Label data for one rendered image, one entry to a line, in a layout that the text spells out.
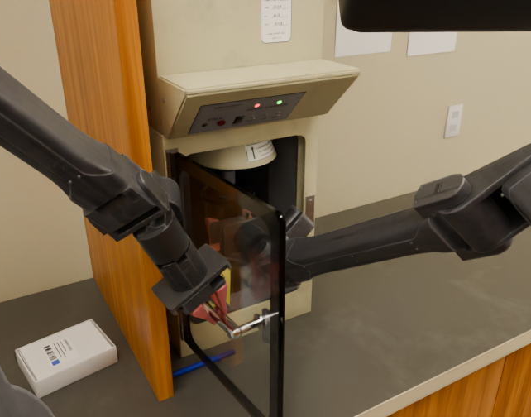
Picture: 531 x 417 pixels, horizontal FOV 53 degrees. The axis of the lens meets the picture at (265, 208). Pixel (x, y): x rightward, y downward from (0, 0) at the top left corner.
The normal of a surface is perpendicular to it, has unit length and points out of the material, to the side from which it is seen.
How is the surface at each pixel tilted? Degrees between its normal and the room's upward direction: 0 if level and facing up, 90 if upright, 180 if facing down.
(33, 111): 60
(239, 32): 90
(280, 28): 90
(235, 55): 90
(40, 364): 0
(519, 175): 47
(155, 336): 90
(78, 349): 0
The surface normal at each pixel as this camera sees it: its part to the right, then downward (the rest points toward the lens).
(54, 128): 0.86, -0.45
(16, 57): 0.50, 0.37
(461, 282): 0.00, -0.90
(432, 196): -0.69, -0.64
